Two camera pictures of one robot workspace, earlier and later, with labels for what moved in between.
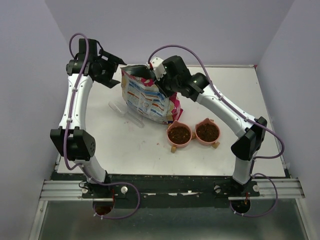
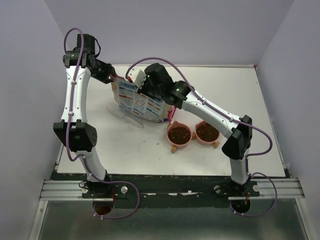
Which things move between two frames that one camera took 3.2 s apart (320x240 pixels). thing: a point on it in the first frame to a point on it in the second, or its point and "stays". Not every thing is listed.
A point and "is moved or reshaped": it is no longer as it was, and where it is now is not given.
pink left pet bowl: [179, 135] stays
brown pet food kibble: [206, 132] stays
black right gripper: [160, 89] to [143, 89]
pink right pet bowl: [207, 133] stays
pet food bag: [145, 99] is moved or reshaped
